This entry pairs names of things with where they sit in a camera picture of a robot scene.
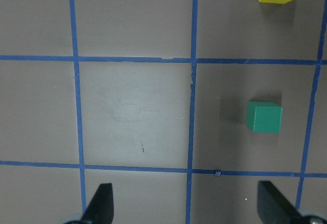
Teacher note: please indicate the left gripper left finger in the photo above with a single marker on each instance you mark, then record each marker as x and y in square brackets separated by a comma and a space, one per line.
[100, 208]

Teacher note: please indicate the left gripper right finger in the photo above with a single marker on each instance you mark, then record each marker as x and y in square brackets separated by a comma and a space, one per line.
[273, 207]

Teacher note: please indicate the green block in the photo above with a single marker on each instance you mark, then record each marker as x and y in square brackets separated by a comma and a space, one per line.
[264, 117]

